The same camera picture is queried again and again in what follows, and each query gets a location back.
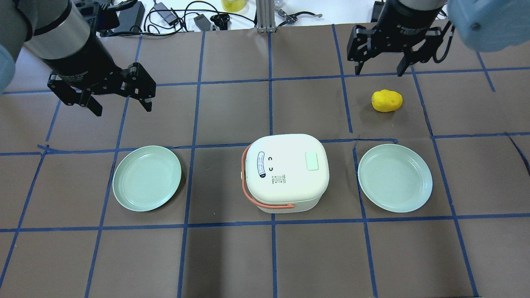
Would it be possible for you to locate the green plate far side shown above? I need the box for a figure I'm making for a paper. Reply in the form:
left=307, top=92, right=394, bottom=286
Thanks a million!
left=112, top=145, right=182, bottom=212

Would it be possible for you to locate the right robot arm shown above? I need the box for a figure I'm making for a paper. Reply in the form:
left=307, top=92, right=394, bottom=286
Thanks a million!
left=347, top=0, right=530, bottom=76

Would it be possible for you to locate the white rice cooker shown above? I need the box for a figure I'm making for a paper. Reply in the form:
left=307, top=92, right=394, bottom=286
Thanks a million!
left=241, top=134, right=330, bottom=214

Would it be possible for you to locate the yellow toy potato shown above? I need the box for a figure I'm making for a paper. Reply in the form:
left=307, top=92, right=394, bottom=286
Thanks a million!
left=371, top=89, right=404, bottom=113

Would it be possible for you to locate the aluminium frame post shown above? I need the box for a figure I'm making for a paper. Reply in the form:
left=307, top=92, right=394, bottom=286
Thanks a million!
left=255, top=0, right=277, bottom=33

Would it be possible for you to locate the black power adapter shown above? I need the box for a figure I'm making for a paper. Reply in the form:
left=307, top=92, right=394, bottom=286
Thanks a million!
left=193, top=14, right=212, bottom=31

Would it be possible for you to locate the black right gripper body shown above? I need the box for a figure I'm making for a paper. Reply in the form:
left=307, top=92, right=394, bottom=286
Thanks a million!
left=371, top=0, right=439, bottom=52

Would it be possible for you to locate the green plate near potato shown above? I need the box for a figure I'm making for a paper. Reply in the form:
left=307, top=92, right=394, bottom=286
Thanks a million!
left=358, top=144, right=433, bottom=213

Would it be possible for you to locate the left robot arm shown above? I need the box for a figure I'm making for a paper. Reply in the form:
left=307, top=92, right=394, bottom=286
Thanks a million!
left=0, top=0, right=157, bottom=116

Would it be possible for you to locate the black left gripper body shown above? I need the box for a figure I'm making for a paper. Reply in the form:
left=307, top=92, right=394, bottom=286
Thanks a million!
left=42, top=35, right=123, bottom=104

